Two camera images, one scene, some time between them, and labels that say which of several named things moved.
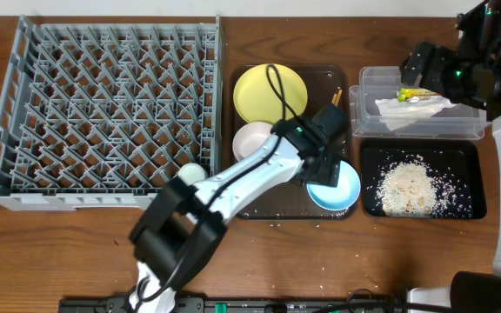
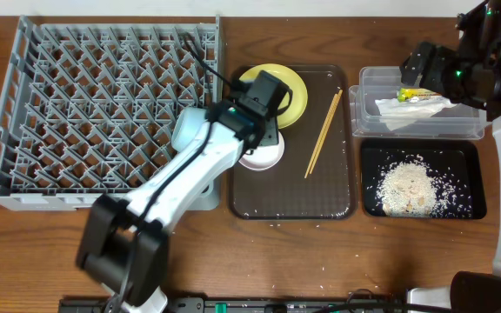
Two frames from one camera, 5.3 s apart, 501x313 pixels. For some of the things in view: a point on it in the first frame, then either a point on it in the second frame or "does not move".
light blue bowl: (344, 196) to (186, 125)
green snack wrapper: (406, 93) does not move
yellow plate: (270, 93) does not move
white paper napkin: (397, 114) does not move
